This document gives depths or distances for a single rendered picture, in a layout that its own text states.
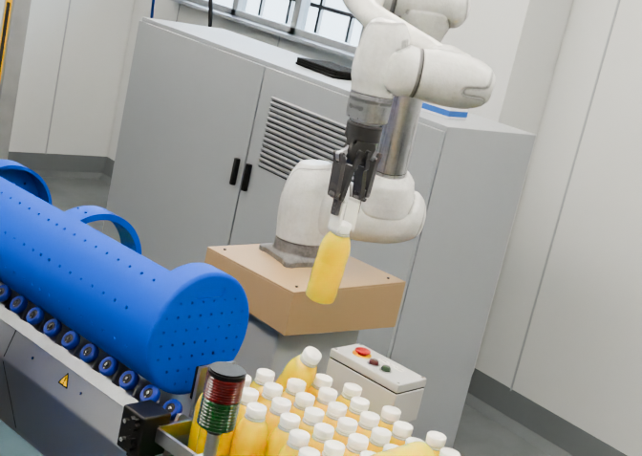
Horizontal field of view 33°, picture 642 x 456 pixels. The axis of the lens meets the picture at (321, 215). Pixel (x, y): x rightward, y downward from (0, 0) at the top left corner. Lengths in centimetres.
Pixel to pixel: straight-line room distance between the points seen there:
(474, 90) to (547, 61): 288
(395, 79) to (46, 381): 107
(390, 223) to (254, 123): 182
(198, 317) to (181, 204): 276
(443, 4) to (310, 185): 60
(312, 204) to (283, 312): 33
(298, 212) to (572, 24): 250
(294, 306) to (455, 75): 81
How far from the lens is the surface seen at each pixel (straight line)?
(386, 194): 286
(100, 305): 237
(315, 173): 287
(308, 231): 288
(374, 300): 287
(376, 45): 215
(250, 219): 462
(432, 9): 269
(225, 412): 175
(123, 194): 550
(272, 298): 273
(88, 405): 247
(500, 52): 494
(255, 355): 292
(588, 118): 498
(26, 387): 267
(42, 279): 255
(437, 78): 217
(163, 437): 215
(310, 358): 224
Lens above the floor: 192
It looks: 13 degrees down
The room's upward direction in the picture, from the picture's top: 13 degrees clockwise
